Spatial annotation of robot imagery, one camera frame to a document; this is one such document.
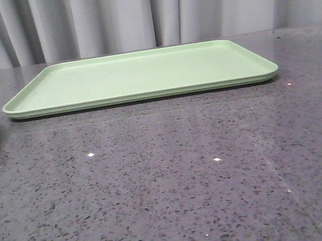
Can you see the light green plastic tray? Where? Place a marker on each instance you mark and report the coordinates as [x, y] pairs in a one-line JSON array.
[[135, 76]]

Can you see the grey pleated curtain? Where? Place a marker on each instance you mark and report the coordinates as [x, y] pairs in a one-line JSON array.
[[39, 31]]

